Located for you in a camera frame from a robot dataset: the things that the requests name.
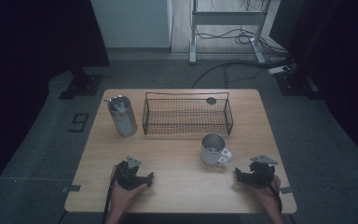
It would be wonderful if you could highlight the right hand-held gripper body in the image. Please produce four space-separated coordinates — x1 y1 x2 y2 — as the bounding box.
245 154 280 189

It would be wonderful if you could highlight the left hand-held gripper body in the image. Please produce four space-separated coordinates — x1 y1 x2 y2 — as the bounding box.
114 155 147 191

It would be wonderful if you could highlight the steel mug with handle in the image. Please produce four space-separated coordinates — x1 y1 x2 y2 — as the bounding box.
200 133 234 166

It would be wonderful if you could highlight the tall steel tumbler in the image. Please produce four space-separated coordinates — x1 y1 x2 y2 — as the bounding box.
103 94 139 138

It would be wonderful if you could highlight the dark wire mesh basket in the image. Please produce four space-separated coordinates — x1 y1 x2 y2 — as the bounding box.
141 91 235 136

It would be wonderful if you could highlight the person's right hand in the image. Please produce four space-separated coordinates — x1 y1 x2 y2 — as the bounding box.
249 174 282 204

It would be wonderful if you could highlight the person's left hand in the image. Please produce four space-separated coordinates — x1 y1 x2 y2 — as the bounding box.
109 182 149 217

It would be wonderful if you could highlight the grey tape mark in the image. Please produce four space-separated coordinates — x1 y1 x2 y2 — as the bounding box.
62 184 82 193

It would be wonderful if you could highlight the black stand base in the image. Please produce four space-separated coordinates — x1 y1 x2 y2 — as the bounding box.
274 68 321 101
58 66 104 101

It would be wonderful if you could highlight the white power strip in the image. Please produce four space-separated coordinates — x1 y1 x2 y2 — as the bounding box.
267 64 292 76

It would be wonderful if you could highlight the dark curtain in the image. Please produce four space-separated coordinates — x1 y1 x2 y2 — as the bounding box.
0 0 111 206
268 0 358 169

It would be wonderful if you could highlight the white cabinet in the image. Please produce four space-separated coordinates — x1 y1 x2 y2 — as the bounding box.
89 0 174 53

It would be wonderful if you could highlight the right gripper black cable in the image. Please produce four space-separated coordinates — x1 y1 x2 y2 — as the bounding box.
256 171 283 215

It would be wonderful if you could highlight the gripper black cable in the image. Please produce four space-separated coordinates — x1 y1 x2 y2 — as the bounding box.
256 171 283 215
101 165 119 224

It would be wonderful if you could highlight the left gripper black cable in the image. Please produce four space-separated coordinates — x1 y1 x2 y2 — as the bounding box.
101 165 119 224

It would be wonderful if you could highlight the bundle of black floor cables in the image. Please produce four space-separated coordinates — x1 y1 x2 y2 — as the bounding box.
190 0 296 90

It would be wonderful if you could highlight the white metal desk frame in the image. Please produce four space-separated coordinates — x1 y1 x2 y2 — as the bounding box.
188 0 273 65

